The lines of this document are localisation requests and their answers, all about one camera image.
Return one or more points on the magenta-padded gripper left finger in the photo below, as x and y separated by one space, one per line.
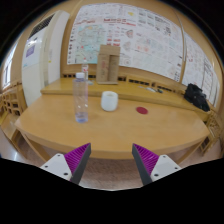
76 159

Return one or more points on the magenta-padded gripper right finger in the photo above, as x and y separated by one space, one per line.
148 160

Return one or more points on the clear plastic water bottle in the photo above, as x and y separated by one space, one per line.
80 100

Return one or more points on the flat round red coaster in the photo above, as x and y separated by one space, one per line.
142 110

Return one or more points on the white mug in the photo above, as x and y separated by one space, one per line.
109 101

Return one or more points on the small dark tape measure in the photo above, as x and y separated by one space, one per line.
160 90

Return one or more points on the wooden chair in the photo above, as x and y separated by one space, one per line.
213 131
11 100

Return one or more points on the small white remote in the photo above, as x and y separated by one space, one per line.
149 89

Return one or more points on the black bag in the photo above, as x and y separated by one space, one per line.
196 96

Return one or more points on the brown cardboard stand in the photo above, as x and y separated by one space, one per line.
108 65

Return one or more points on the white standing air conditioner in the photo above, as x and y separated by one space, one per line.
36 63

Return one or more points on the narrow printed wall poster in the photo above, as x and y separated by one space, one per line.
200 70

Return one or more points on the large printed wall poster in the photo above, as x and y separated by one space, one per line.
133 36

